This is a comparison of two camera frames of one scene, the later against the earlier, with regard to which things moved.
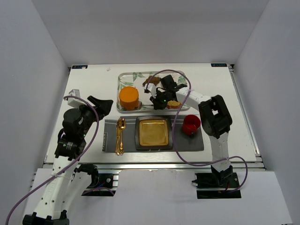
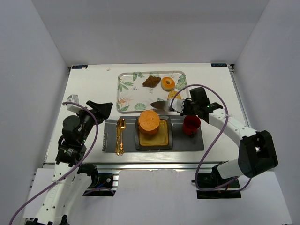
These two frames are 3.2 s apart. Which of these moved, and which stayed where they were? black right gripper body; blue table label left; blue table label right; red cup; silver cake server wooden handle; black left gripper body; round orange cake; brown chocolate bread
Moved: black right gripper body; round orange cake; silver cake server wooden handle
Stayed: red cup; blue table label left; blue table label right; black left gripper body; brown chocolate bread
